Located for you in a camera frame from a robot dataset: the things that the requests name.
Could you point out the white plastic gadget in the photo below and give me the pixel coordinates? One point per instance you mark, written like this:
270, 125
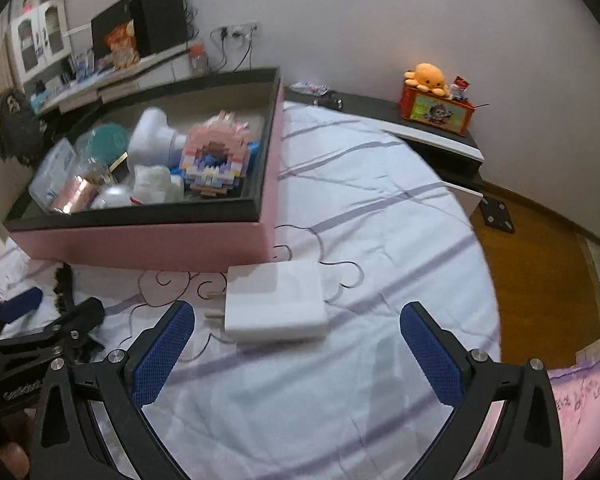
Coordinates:
155, 135

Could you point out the small red white toy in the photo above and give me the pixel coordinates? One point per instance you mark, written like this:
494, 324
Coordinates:
461, 87

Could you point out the white power strip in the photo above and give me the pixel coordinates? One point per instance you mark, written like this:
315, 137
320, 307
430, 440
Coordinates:
240, 28

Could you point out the blue white box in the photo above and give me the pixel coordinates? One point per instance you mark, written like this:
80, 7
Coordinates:
85, 66

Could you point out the white charger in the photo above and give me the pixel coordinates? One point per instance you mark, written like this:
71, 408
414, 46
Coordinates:
275, 305

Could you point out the orange snack packet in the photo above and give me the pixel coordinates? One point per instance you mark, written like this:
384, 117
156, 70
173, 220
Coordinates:
122, 47

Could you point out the dark skull-print jacket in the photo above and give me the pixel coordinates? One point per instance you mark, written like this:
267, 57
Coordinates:
17, 125

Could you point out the dark gold-edged case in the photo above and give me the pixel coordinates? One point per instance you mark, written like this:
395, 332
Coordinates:
121, 166

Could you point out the black lace hairband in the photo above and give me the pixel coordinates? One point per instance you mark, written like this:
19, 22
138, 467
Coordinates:
62, 290

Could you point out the white glass-door cabinet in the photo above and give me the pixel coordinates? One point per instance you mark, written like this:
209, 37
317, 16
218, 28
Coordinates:
40, 40

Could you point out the rose gold cylinder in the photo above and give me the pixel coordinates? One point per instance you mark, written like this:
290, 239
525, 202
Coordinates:
77, 195

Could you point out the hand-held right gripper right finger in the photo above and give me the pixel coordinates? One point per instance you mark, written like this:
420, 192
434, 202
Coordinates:
432, 355

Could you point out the white astronaut figure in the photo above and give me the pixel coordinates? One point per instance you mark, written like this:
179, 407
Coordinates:
152, 185

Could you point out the black monitor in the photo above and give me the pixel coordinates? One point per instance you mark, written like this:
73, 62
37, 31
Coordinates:
107, 22

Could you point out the white desk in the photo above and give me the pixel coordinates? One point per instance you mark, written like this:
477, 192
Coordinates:
145, 67

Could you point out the orange-lidded jar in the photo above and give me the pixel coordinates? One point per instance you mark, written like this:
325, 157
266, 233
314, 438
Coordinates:
199, 62

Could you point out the pink box with black rim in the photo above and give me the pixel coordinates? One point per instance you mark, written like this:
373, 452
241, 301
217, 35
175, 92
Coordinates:
145, 242

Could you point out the white printed packet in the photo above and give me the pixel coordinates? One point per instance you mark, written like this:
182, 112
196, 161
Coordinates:
307, 87

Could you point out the black toy car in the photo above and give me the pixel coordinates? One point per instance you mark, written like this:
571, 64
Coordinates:
335, 101

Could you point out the pink printed pillow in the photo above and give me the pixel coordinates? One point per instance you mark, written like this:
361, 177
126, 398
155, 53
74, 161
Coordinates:
590, 420

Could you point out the black metal bracket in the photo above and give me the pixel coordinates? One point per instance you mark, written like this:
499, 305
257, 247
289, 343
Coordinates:
497, 214

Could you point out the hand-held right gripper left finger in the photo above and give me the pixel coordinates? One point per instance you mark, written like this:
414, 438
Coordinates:
162, 355

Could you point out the clear plastic box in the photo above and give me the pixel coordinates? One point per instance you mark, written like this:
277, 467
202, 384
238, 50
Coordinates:
55, 170

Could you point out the orange printed tin box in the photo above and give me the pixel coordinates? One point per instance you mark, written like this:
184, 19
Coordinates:
435, 112

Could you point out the orange octopus plush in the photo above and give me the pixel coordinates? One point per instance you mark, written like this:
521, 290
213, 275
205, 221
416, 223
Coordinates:
427, 77

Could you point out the teal round case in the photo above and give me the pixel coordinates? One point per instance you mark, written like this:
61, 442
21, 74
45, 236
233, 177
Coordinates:
111, 137

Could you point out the person's left hand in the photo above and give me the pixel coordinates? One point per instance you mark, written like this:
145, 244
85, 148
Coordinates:
11, 455

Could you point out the pink brick block toy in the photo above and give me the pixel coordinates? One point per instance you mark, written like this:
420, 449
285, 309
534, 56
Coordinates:
215, 160

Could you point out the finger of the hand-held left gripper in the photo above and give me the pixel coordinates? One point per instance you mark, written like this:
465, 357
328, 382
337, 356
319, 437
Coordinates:
20, 302
77, 315

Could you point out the large black speaker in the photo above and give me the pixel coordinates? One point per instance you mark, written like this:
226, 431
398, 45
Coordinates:
160, 20

